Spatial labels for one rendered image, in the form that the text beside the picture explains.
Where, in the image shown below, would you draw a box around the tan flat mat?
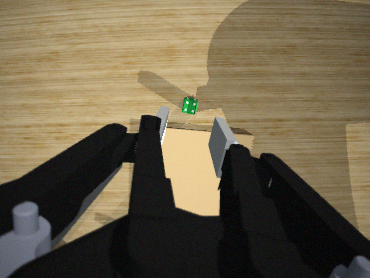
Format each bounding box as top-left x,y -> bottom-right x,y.
162,127 -> 254,216

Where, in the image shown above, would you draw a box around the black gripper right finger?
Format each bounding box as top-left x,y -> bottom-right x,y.
208,117 -> 370,278

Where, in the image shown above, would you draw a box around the green die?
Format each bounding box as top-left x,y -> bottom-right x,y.
182,97 -> 198,115

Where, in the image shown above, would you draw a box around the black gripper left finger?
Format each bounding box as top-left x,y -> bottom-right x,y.
0,106 -> 187,278

